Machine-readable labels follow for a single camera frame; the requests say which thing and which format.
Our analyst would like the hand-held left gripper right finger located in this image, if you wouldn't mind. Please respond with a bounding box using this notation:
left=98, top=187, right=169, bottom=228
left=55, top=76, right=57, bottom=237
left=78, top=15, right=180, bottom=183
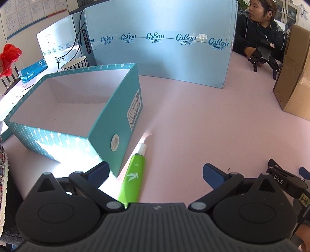
left=188, top=163, right=282, bottom=214

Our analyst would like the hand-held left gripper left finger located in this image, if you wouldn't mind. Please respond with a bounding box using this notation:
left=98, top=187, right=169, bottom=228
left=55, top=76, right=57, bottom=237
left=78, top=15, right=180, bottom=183
left=34, top=161, right=124, bottom=214

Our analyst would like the green tube with white cap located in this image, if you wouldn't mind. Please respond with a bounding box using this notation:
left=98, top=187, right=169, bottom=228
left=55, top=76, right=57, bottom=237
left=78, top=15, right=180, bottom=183
left=117, top=143, right=147, bottom=210

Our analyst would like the teal cardboard box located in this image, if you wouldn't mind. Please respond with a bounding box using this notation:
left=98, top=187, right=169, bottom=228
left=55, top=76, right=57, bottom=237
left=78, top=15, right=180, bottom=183
left=3, top=63, right=143, bottom=178

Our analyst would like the pink desktop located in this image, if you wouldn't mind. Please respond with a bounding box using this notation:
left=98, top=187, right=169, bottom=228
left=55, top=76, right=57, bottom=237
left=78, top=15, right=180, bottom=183
left=0, top=52, right=310, bottom=210

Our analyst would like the colourful knitted cloth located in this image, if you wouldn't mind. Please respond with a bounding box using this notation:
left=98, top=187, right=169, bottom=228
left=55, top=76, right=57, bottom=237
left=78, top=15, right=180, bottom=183
left=0, top=143, right=9, bottom=226

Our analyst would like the brown cardboard box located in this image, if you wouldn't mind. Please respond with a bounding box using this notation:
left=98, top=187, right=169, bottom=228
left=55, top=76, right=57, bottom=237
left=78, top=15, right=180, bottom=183
left=273, top=24, right=310, bottom=119

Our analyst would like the striped white bowl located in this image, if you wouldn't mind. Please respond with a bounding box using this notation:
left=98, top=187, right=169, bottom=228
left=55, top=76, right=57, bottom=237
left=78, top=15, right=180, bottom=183
left=60, top=56, right=89, bottom=71

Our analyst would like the small blue box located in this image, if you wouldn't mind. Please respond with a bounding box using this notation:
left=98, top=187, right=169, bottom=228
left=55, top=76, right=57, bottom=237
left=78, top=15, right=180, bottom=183
left=19, top=58, right=48, bottom=83

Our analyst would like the large light blue carton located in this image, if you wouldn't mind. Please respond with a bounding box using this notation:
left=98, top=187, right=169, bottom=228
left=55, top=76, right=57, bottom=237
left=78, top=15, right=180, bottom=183
left=84, top=0, right=239, bottom=89

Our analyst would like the white and blue carton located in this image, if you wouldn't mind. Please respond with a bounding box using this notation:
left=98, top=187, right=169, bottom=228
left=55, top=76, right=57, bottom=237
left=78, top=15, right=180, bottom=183
left=36, top=11, right=97, bottom=72

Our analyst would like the red plastic bag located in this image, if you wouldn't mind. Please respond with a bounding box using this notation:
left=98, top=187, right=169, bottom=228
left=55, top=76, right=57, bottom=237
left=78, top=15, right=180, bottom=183
left=0, top=44, right=22, bottom=78

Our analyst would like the glass door cabinet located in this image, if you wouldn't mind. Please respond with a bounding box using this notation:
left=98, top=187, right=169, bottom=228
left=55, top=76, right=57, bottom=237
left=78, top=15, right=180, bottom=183
left=276, top=0, right=310, bottom=32

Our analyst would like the black cable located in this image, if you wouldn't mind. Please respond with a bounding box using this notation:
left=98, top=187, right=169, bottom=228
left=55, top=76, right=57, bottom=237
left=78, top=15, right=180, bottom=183
left=57, top=0, right=88, bottom=72

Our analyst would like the wall poster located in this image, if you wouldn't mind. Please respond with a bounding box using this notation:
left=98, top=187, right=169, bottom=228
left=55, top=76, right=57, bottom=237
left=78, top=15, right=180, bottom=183
left=0, top=0, right=68, bottom=40

